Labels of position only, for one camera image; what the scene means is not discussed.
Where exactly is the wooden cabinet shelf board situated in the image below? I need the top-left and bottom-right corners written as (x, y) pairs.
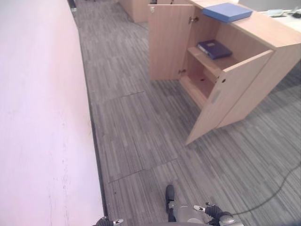
top-left (187, 46), bottom-right (245, 79)

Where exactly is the light wooden office cabinet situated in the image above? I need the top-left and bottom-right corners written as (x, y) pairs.
top-left (180, 0), bottom-right (301, 129)

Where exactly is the wooden cabinet door with latch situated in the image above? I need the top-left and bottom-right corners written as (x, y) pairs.
top-left (147, 4), bottom-right (196, 81)

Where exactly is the low wooden background cabinet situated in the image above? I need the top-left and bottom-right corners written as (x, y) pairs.
top-left (117, 0), bottom-right (175, 24)

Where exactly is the black wall baseboard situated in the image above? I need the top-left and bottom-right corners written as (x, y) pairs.
top-left (66, 0), bottom-right (108, 221)

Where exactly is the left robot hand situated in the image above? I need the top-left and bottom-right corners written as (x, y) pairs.
top-left (92, 217), bottom-right (124, 226)

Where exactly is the pale green paper sheet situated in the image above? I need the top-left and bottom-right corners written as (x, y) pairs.
top-left (267, 8), bottom-right (292, 18)

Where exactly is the wooden cabinet door with handle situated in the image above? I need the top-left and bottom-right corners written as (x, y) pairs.
top-left (185, 49), bottom-right (275, 146)

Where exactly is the silver robot leg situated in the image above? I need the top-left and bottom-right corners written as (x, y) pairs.
top-left (167, 202), bottom-right (214, 224)

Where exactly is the dark blue ring binder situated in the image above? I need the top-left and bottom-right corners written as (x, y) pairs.
top-left (197, 40), bottom-right (234, 60)

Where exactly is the black floor cable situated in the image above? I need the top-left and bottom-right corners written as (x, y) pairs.
top-left (231, 162), bottom-right (301, 215)

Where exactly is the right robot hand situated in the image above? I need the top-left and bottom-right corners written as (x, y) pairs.
top-left (192, 202), bottom-right (232, 226)

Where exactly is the light blue empty folder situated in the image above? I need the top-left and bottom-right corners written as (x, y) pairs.
top-left (202, 2), bottom-right (254, 24)

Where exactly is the white desk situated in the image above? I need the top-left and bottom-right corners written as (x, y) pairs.
top-left (265, 6), bottom-right (301, 34)

